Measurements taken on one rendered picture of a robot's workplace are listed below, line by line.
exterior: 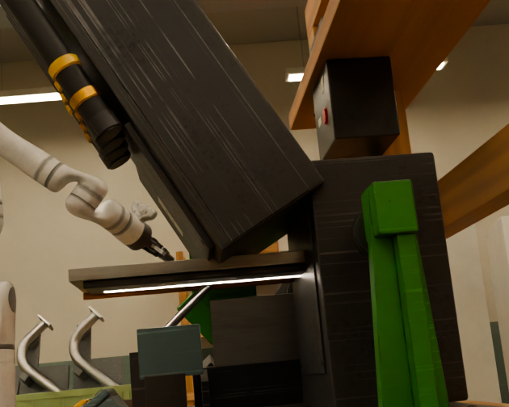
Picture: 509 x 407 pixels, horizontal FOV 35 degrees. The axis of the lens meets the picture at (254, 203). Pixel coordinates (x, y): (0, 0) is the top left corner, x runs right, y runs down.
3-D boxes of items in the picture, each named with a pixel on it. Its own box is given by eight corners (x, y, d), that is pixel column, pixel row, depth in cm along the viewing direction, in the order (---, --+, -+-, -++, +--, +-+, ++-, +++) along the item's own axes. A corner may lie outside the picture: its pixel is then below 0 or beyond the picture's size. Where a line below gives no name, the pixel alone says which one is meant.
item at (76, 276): (69, 290, 114) (68, 269, 114) (84, 300, 129) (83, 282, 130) (338, 267, 117) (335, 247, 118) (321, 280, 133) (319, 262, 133)
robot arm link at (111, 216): (114, 243, 192) (135, 213, 194) (69, 211, 182) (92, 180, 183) (98, 235, 197) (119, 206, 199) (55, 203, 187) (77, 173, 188)
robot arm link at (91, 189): (110, 183, 185) (60, 150, 185) (88, 215, 183) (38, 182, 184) (113, 189, 192) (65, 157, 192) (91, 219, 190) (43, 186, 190)
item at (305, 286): (332, 413, 103) (304, 160, 110) (301, 405, 132) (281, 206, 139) (469, 400, 104) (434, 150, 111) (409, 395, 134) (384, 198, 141)
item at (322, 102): (332, 139, 141) (323, 59, 144) (317, 164, 157) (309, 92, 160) (401, 134, 142) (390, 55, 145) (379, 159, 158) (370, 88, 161)
